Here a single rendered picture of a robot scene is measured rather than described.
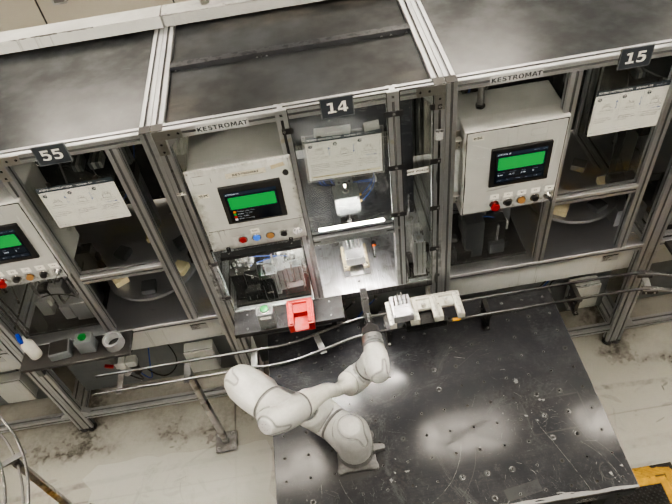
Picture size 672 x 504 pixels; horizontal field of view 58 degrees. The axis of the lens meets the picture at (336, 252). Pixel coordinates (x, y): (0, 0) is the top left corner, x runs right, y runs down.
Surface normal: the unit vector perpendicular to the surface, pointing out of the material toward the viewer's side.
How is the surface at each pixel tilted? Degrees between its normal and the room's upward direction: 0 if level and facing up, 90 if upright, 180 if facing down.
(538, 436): 0
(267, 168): 90
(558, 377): 0
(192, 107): 0
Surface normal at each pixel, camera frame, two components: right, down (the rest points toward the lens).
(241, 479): -0.11, -0.66
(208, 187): 0.12, 0.73
